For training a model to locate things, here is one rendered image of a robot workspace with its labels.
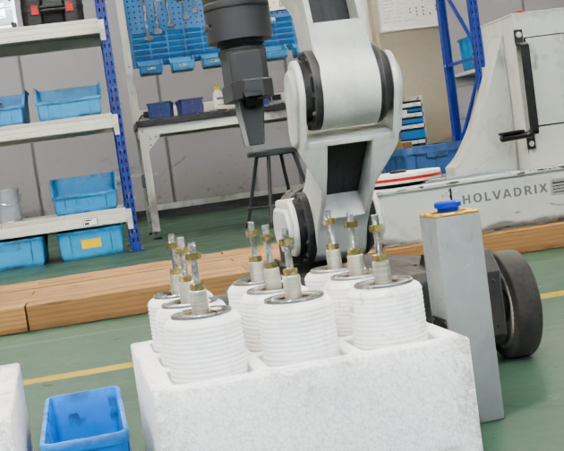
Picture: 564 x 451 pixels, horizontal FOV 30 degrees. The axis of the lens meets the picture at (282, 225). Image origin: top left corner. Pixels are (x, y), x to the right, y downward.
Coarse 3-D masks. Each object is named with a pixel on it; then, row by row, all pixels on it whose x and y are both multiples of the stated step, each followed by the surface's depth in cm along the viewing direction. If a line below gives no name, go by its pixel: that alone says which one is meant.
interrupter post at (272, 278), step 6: (264, 270) 141; (270, 270) 141; (276, 270) 141; (264, 276) 142; (270, 276) 141; (276, 276) 141; (270, 282) 141; (276, 282) 141; (270, 288) 141; (276, 288) 141
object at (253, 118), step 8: (240, 104) 138; (248, 104) 137; (256, 104) 138; (248, 112) 138; (256, 112) 138; (248, 120) 138; (256, 120) 138; (248, 128) 138; (256, 128) 138; (248, 136) 138; (256, 136) 138; (264, 136) 139; (256, 144) 139
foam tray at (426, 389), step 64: (192, 384) 122; (256, 384) 122; (320, 384) 124; (384, 384) 126; (448, 384) 127; (192, 448) 121; (256, 448) 123; (320, 448) 124; (384, 448) 126; (448, 448) 128
